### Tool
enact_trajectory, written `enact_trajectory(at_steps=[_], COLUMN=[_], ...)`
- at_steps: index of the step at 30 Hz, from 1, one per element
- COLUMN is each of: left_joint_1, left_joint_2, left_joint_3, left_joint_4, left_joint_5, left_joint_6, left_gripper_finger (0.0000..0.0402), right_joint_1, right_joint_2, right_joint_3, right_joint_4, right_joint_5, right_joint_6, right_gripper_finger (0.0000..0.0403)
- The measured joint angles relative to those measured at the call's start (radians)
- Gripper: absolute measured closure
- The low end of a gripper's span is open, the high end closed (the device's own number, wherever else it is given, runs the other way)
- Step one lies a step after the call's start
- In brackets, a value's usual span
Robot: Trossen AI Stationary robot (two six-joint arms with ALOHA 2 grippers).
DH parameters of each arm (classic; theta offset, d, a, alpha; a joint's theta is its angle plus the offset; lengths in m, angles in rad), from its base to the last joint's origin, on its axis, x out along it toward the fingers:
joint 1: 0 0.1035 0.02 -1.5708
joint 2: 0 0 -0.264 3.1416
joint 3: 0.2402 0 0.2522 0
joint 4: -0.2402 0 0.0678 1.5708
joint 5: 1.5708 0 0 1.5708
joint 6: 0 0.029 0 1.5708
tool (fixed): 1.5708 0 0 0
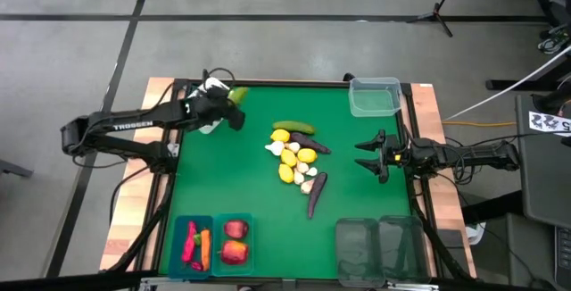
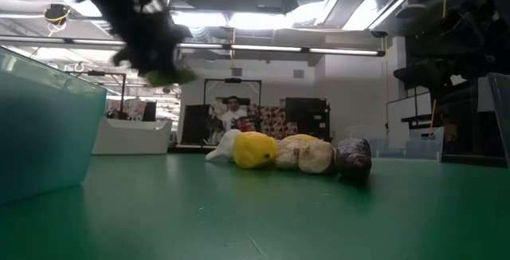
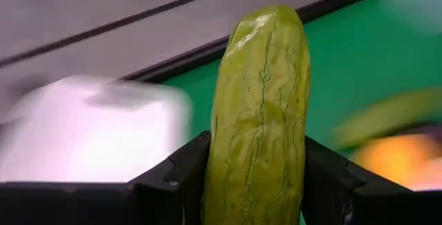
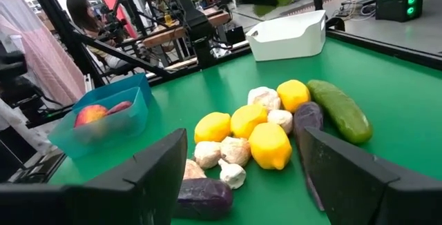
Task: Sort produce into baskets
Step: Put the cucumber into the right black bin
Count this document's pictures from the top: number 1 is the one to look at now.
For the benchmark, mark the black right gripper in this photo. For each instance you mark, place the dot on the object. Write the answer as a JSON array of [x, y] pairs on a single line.
[[397, 155]]

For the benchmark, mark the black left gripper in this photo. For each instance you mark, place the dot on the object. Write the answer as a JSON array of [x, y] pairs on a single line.
[[209, 110]]

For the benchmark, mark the light green cucumber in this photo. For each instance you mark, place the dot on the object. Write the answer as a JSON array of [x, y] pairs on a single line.
[[239, 94]]

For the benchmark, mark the white garlic bulb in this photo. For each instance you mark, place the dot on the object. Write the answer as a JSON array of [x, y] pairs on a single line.
[[298, 178], [294, 147], [307, 187], [312, 172], [303, 167], [275, 148]]

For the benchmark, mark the dark green cucumber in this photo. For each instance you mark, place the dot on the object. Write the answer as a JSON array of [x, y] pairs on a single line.
[[293, 127]]

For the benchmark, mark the purple eggplant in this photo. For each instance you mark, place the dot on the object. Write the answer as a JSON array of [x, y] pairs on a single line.
[[316, 195]]

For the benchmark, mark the dark red apple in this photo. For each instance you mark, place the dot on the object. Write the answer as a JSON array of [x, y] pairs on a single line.
[[236, 229]]

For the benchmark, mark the small green pepper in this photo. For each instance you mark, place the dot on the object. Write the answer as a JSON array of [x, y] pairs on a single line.
[[197, 239]]

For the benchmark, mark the long red chili pepper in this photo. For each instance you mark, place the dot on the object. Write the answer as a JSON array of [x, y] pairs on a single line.
[[189, 244]]

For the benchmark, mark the red apple yellow patch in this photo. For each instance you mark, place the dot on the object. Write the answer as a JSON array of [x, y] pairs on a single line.
[[235, 252]]

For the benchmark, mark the orange carrot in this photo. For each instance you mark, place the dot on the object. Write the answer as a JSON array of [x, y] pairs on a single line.
[[205, 251]]

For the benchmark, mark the small red pepper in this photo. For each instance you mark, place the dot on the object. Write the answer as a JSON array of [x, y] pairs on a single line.
[[196, 266]]

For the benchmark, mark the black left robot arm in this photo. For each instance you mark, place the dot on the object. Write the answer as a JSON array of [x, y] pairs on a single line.
[[134, 123]]

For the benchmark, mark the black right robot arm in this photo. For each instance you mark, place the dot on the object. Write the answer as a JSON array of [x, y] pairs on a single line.
[[473, 155]]

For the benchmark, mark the white plastic bin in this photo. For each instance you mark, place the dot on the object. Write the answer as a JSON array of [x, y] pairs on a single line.
[[214, 85]]

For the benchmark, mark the clear plastic bin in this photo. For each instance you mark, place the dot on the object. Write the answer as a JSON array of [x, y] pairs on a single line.
[[374, 101]]

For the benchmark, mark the green table mat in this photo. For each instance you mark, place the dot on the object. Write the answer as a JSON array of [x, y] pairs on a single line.
[[232, 184]]

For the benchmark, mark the smoky grey plastic bin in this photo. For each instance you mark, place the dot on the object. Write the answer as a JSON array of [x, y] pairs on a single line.
[[359, 255], [403, 251]]

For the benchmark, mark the dark teal plastic bin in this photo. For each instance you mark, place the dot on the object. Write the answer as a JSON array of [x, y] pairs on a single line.
[[175, 224]]

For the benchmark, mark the light teal plastic bin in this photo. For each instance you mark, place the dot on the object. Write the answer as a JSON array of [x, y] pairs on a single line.
[[247, 243]]

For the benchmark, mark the black tripod stand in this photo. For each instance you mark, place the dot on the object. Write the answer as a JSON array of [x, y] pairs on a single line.
[[436, 14]]

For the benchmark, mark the dark grey desk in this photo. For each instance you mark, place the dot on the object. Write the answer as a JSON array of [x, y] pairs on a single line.
[[544, 184]]

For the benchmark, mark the white paper number label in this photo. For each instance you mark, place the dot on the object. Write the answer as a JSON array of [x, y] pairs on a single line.
[[546, 122]]

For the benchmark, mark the black keyboard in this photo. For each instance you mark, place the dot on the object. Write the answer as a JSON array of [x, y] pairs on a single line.
[[564, 251]]

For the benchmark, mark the grey furniture leg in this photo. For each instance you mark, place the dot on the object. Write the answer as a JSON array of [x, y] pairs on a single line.
[[15, 168]]

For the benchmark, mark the black desk frame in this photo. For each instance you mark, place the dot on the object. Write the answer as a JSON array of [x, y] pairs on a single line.
[[513, 85]]

